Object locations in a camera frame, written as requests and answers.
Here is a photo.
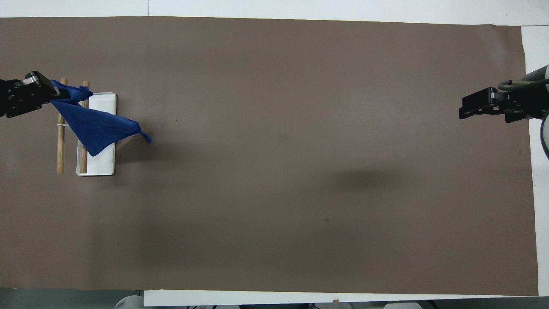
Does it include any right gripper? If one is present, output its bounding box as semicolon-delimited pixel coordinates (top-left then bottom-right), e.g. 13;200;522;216
458;85;549;124

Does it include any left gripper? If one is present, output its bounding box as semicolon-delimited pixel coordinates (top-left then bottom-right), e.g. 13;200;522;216
0;70;70;119

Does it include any blue towel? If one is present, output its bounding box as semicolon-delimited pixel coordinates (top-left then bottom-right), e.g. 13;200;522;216
50;80;153;158

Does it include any wooden rod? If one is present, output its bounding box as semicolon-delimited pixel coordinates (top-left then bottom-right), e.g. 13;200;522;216
57;78;68;175

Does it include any white rectangular tray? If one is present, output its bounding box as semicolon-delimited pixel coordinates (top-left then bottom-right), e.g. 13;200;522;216
76;92;118;177

